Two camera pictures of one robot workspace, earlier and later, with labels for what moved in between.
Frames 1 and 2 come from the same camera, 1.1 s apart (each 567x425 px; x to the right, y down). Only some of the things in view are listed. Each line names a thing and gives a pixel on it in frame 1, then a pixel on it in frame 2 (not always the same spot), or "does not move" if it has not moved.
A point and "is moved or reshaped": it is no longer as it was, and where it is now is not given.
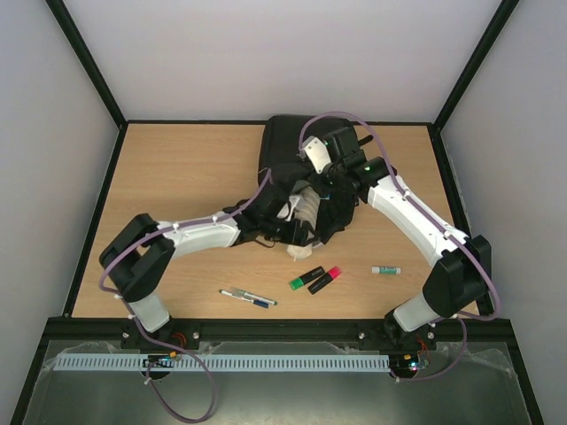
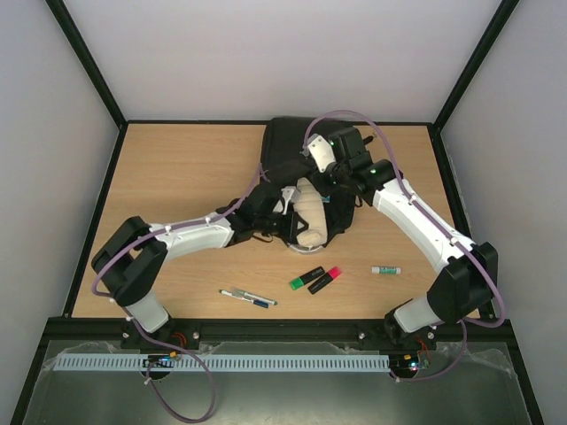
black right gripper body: x=330 y=180 does not move
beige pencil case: x=309 y=212 is moved or reshaped
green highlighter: x=300 y=281 does not move
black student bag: x=280 y=154 does not move
